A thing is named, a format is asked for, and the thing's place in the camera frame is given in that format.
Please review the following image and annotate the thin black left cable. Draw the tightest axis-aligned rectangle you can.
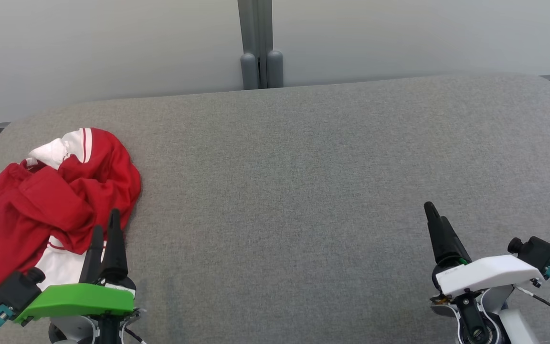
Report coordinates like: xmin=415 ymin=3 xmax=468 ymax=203
xmin=123 ymin=326 xmax=148 ymax=344

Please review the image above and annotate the grey partition post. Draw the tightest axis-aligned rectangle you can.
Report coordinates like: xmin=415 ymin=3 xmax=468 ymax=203
xmin=237 ymin=0 xmax=285 ymax=90

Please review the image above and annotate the grey fabric sofa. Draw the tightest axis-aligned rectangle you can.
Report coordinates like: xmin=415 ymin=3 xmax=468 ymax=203
xmin=0 ymin=73 xmax=550 ymax=344

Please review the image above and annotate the red and white garment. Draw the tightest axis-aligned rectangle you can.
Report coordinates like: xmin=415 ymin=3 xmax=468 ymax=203
xmin=0 ymin=128 xmax=143 ymax=301

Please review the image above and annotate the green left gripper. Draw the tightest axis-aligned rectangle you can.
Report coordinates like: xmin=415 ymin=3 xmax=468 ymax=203
xmin=14 ymin=209 xmax=137 ymax=326

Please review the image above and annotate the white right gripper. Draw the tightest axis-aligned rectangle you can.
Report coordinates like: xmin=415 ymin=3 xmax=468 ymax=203
xmin=424 ymin=202 xmax=545 ymax=299

